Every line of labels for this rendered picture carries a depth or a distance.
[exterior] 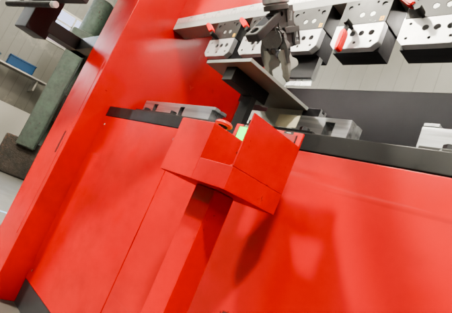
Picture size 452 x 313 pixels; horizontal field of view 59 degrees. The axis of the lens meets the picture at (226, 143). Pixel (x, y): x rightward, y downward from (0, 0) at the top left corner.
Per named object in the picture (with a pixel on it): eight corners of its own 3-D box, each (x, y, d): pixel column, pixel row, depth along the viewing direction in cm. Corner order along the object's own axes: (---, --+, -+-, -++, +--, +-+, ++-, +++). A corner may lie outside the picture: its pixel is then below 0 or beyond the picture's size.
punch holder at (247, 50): (235, 54, 146) (252, 16, 149) (249, 66, 151) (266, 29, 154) (265, 53, 135) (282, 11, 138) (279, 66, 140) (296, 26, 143)
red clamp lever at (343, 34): (331, 47, 109) (343, 17, 111) (338, 56, 112) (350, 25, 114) (337, 47, 108) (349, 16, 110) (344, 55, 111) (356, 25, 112)
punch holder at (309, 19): (276, 52, 131) (294, 9, 134) (290, 66, 136) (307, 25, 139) (313, 50, 120) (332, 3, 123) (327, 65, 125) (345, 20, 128)
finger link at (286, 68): (305, 77, 116) (296, 45, 115) (292, 80, 112) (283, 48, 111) (297, 79, 118) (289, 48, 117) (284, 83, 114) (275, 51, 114)
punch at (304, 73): (283, 83, 128) (294, 58, 129) (286, 87, 129) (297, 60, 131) (308, 84, 120) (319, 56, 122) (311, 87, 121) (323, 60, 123)
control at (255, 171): (159, 167, 85) (194, 92, 88) (209, 192, 95) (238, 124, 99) (222, 189, 70) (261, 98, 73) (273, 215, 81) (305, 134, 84)
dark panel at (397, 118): (218, 159, 213) (250, 86, 221) (221, 161, 214) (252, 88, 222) (443, 215, 128) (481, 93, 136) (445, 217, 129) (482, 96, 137)
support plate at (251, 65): (206, 62, 112) (207, 60, 112) (262, 107, 129) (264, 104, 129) (250, 61, 98) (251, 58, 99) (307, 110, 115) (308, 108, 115)
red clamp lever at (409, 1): (400, -12, 102) (423, 5, 95) (406, -2, 105) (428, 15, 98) (394, -7, 103) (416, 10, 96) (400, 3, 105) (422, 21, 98)
